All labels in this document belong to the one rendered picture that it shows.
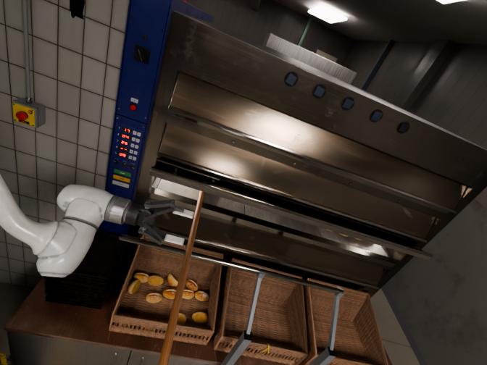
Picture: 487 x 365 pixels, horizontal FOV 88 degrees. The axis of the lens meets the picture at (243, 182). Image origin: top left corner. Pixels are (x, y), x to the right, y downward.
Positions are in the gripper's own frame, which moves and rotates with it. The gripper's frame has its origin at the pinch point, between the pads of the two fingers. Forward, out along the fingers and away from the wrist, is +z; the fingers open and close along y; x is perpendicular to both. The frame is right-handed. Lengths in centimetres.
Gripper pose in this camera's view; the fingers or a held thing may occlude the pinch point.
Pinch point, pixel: (185, 228)
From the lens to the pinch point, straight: 94.9
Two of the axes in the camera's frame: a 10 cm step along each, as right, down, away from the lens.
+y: -3.6, 8.0, 4.8
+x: 0.1, 5.2, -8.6
